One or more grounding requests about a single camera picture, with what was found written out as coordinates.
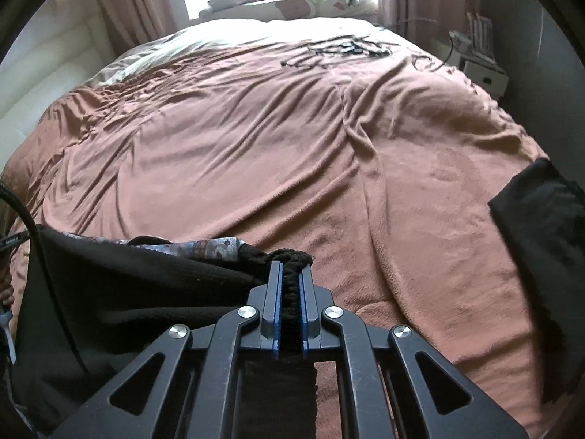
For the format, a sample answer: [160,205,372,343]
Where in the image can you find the cream upholstered headboard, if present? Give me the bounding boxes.
[1,13,114,164]

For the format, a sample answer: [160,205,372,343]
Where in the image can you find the black pants with patterned lining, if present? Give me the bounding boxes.
[11,227,317,438]

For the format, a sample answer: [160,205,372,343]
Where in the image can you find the person's left hand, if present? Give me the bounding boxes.
[0,278,14,307]

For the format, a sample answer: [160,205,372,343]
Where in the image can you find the black garment at bed edge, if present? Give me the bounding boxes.
[489,158,584,403]

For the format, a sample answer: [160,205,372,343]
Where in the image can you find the black cables on bed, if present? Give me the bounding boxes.
[280,34,402,70]

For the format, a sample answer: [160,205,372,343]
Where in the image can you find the beige plush toy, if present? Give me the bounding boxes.
[198,0,249,19]

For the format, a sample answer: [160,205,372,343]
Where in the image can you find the cream bed sheet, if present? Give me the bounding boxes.
[86,17,393,87]

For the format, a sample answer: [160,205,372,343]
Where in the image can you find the brown bed blanket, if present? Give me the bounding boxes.
[2,44,551,437]

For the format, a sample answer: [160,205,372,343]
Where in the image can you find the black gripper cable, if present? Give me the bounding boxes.
[0,179,90,376]

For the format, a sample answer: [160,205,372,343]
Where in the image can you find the bear print windowsill cushion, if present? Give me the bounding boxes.
[195,0,379,23]

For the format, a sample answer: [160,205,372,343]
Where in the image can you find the left pink curtain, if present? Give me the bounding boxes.
[97,0,189,55]

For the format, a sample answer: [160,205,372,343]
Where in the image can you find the white bedside cabinet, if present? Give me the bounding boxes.
[430,38,509,101]

